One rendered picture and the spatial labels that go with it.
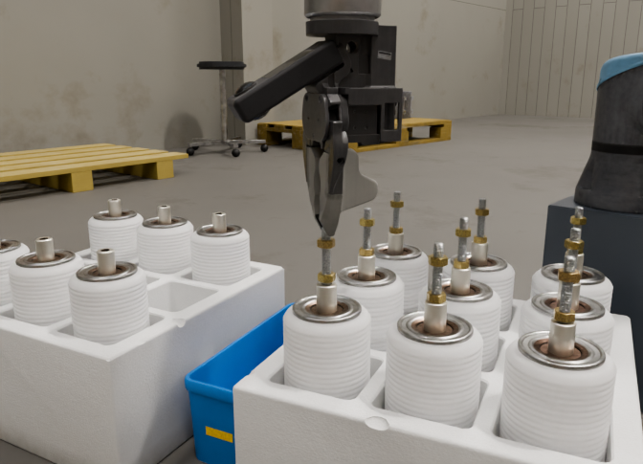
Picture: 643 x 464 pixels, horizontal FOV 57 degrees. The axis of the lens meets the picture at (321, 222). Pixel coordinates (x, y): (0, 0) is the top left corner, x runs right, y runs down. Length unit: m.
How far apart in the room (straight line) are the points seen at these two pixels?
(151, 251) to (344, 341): 0.50
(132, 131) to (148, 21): 0.74
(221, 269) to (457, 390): 0.48
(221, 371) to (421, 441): 0.37
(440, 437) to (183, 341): 0.40
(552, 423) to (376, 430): 0.16
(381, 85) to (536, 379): 0.31
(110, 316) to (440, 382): 0.41
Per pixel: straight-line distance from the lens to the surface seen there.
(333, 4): 0.57
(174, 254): 1.02
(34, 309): 0.88
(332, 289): 0.63
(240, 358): 0.90
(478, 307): 0.68
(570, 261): 0.56
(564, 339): 0.58
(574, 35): 8.22
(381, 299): 0.71
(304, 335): 0.61
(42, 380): 0.85
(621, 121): 0.99
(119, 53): 4.16
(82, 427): 0.83
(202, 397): 0.80
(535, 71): 8.37
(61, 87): 3.97
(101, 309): 0.78
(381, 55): 0.60
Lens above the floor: 0.50
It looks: 14 degrees down
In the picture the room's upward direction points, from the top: straight up
